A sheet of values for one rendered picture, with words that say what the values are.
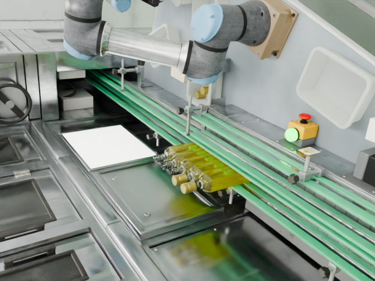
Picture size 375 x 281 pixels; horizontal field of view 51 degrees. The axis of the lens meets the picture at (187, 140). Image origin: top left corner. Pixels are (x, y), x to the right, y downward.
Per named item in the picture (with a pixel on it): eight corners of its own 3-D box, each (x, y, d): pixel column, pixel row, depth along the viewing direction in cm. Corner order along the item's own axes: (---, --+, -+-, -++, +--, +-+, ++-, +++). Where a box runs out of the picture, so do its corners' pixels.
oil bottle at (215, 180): (241, 174, 149) (195, 187, 137) (244, 161, 146) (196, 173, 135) (251, 181, 144) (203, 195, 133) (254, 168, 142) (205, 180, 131)
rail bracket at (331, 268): (342, 268, 117) (311, 284, 110) (347, 250, 114) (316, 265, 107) (354, 277, 114) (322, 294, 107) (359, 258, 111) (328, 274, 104)
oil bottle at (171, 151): (206, 150, 166) (162, 160, 155) (207, 138, 164) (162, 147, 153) (214, 155, 162) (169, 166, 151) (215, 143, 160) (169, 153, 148)
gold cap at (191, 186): (197, 183, 131) (186, 186, 129) (196, 192, 132) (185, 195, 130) (191, 179, 134) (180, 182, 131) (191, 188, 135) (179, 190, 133)
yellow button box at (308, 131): (299, 136, 139) (284, 139, 135) (303, 116, 136) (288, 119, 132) (315, 144, 133) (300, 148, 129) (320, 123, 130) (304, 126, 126)
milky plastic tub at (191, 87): (201, 98, 185) (185, 100, 181) (205, 49, 176) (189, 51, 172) (224, 110, 172) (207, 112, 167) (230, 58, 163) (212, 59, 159)
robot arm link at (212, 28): (248, 13, 124) (212, 12, 117) (236, 52, 132) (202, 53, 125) (227, -2, 131) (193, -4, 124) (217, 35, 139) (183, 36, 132)
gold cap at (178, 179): (181, 179, 139) (171, 182, 137) (183, 170, 138) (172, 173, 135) (186, 185, 137) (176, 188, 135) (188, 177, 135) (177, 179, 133)
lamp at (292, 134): (288, 137, 133) (282, 139, 132) (290, 125, 131) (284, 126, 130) (298, 143, 130) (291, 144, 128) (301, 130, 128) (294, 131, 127)
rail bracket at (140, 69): (148, 86, 221) (111, 90, 210) (149, 56, 215) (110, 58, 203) (153, 88, 218) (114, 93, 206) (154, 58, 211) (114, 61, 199)
